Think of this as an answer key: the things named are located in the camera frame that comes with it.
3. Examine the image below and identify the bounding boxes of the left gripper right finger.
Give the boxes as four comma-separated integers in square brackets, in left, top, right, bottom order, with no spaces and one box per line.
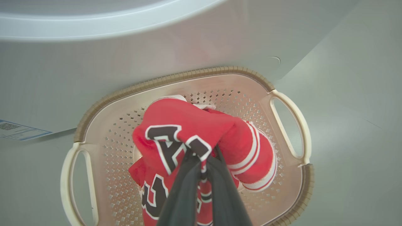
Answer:
[206,148,253,226]

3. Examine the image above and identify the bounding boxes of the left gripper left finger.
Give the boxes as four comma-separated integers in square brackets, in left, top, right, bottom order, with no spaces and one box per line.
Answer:
[156,151,202,226]

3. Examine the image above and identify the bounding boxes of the red jersey black numbers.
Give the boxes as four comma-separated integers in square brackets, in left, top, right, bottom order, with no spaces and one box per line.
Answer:
[128,96,278,226]

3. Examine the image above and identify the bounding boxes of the white front-load washing machine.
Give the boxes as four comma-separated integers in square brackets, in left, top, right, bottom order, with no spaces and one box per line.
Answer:
[0,0,360,136]

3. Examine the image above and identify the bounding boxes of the cream perforated laundry basket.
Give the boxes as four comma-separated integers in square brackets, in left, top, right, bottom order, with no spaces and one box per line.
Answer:
[60,66,314,226]

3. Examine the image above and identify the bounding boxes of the blue energy label sticker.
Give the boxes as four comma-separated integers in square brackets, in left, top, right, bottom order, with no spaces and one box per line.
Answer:
[0,119,53,141]

